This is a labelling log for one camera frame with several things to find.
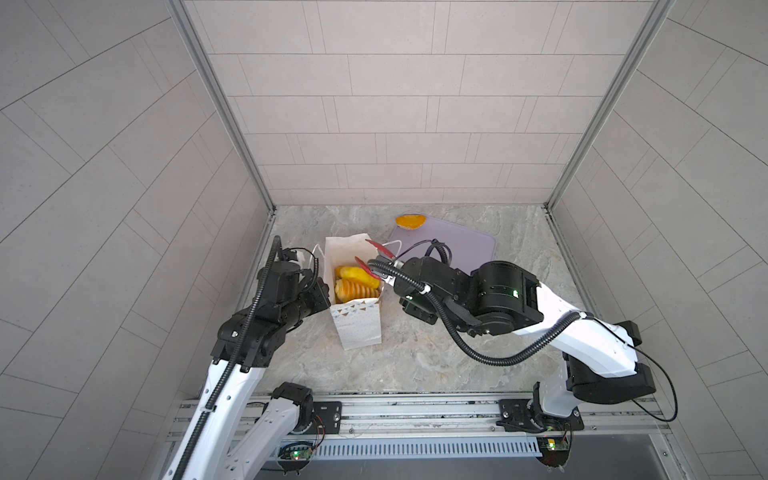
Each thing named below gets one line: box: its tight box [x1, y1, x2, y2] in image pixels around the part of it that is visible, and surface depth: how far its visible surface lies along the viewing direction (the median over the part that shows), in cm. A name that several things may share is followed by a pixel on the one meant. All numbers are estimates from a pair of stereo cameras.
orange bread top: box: [396, 214, 427, 230], surface depth 110 cm
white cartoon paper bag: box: [324, 233, 385, 351], surface depth 73 cm
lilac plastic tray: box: [387, 219, 497, 275], surface depth 108 cm
